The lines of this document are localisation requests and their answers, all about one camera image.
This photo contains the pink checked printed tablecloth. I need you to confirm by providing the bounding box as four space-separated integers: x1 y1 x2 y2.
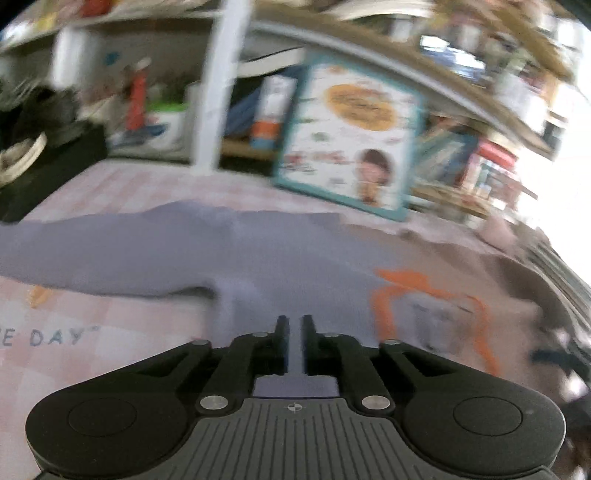
0 159 546 480

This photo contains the white and green container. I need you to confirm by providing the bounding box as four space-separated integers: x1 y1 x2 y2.
110 99 191 155

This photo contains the wooden bookshelf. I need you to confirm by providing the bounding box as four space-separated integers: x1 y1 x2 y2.
0 0 578 222

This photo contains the white shelf post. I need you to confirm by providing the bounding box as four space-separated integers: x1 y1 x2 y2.
190 0 256 175

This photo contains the row of thin books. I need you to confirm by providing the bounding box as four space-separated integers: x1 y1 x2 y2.
409 122 478 188

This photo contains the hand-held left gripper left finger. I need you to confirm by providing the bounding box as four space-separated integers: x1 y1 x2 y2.
134 315 290 416

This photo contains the lavender and beige sweatshirt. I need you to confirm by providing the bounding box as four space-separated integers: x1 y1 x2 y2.
0 200 573 400

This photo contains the red box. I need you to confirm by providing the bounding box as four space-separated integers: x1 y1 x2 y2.
462 140 519 205

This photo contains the pink plush toy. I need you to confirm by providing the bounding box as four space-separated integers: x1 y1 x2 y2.
479 216 525 256

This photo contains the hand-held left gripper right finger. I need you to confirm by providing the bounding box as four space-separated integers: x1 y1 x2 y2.
302 315 459 416

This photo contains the white and orange box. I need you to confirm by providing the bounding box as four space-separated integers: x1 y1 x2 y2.
250 75 297 151

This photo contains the red bottle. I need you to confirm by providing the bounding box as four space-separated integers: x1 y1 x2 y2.
124 59 154 136

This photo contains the black bag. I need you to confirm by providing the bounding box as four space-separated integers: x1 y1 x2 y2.
0 85 110 223

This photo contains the teal bordered picture book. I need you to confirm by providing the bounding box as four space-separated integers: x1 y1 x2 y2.
272 52 426 223

